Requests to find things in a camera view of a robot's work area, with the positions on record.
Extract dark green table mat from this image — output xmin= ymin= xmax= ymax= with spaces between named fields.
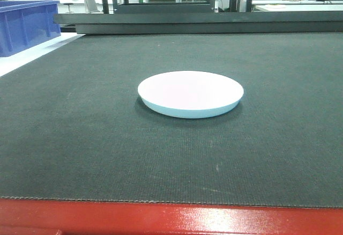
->
xmin=1 ymin=32 xmax=342 ymax=208

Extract black stacked boards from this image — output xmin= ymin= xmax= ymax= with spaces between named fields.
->
xmin=54 ymin=11 xmax=342 ymax=35

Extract blue plastic crate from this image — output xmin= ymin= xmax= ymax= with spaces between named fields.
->
xmin=1 ymin=0 xmax=61 ymax=57

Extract light blue round tray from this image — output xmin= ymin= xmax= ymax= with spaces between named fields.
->
xmin=137 ymin=71 xmax=244 ymax=119

